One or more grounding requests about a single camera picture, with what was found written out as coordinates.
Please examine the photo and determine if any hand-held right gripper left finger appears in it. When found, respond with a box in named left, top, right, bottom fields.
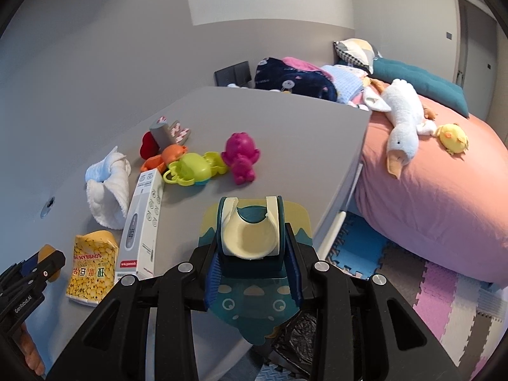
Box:
left=45, top=242, right=223, bottom=381

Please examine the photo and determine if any bed with pink sheet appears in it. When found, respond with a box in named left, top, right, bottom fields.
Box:
left=354, top=91, right=508, bottom=286

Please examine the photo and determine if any grey bedside cabinet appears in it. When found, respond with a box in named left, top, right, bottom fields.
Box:
left=0, top=85, right=372, bottom=381

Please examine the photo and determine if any magenta bear toy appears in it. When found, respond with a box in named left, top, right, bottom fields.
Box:
left=221, top=132, right=261, bottom=185

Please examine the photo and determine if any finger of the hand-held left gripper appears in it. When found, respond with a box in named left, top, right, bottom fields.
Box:
left=0, top=262, right=30, bottom=290
left=18, top=249, right=66, bottom=286

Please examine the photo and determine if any bin with black bag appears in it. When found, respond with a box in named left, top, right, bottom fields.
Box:
left=270, top=311, right=318, bottom=378

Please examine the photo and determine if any white towel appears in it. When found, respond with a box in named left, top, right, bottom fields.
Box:
left=85, top=146, right=132, bottom=230

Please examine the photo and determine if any orange plastic toy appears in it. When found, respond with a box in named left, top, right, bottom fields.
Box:
left=140, top=144, right=189, bottom=173

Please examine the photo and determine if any yellow snack packet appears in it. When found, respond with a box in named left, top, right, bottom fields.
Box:
left=65, top=230, right=120, bottom=307

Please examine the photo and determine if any green plastic toy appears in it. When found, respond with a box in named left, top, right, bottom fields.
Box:
left=163, top=151, right=229, bottom=187

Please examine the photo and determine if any yellow chick plush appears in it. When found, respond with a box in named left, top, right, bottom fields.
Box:
left=437, top=123, right=470, bottom=155

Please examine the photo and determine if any light blue knitted blanket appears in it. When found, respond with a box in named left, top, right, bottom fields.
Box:
left=319, top=64, right=371, bottom=104

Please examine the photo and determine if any red heart toy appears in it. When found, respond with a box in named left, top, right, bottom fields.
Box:
left=139, top=132, right=159, bottom=159

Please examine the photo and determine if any white goose plush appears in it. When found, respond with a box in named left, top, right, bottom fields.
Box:
left=363, top=78, right=437, bottom=179

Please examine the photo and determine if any grey room door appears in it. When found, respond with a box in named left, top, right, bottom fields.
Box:
left=456, top=0, right=501, bottom=88

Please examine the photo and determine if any teal cushion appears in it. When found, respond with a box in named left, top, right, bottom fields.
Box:
left=371, top=57, right=470, bottom=117

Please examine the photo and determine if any foam puzzle floor mat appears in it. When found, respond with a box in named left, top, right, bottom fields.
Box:
left=317, top=210, right=505, bottom=381

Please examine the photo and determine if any person's left hand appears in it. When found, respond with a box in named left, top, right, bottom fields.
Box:
left=16, top=321, right=46, bottom=378

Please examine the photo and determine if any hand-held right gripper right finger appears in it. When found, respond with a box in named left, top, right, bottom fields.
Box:
left=286, top=241, right=463, bottom=381

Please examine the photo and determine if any navy printed blanket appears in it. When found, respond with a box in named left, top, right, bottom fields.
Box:
left=254, top=57, right=338, bottom=102

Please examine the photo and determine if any pink cloth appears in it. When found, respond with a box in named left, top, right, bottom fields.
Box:
left=282, top=57, right=330, bottom=82

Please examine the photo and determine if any grey block toy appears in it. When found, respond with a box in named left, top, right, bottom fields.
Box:
left=150, top=116, right=191, bottom=147

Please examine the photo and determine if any white thermometer box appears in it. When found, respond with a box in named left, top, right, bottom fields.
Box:
left=114, top=169, right=165, bottom=280

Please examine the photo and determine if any patchwork patterned pillow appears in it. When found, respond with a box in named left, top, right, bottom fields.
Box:
left=332, top=38, right=382, bottom=75

